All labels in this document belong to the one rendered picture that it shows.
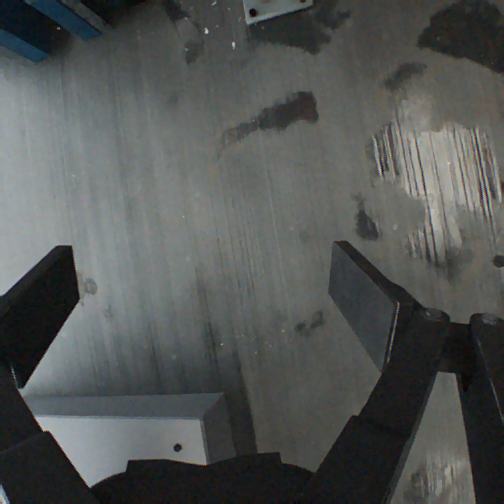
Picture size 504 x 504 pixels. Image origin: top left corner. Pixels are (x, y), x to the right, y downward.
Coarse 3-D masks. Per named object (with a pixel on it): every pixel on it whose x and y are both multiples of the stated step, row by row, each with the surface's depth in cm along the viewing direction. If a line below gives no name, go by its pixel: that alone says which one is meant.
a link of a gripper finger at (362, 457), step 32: (416, 320) 12; (448, 320) 12; (416, 352) 11; (384, 384) 9; (416, 384) 9; (352, 416) 8; (384, 416) 8; (416, 416) 8; (352, 448) 7; (384, 448) 7; (320, 480) 6; (352, 480) 6; (384, 480) 6
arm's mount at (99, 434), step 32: (64, 416) 44; (96, 416) 43; (128, 416) 42; (160, 416) 41; (192, 416) 39; (224, 416) 44; (64, 448) 43; (96, 448) 42; (128, 448) 41; (160, 448) 40; (192, 448) 39; (224, 448) 43; (96, 480) 42
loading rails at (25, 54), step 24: (0, 0) 42; (24, 0) 39; (48, 0) 40; (72, 0) 41; (96, 0) 45; (120, 0) 46; (0, 24) 42; (24, 24) 46; (48, 24) 51; (72, 24) 45; (96, 24) 46; (0, 48) 46; (24, 48) 48; (48, 48) 50
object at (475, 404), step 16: (480, 320) 12; (496, 320) 12; (480, 336) 11; (496, 336) 11; (480, 352) 11; (496, 352) 11; (480, 368) 10; (496, 368) 10; (464, 384) 12; (480, 384) 10; (496, 384) 9; (464, 400) 11; (480, 400) 10; (496, 400) 9; (464, 416) 11; (480, 416) 10; (496, 416) 8; (480, 432) 9; (496, 432) 8; (480, 448) 9; (496, 448) 8; (480, 464) 9; (496, 464) 8; (480, 480) 8; (496, 480) 8; (480, 496) 8; (496, 496) 7
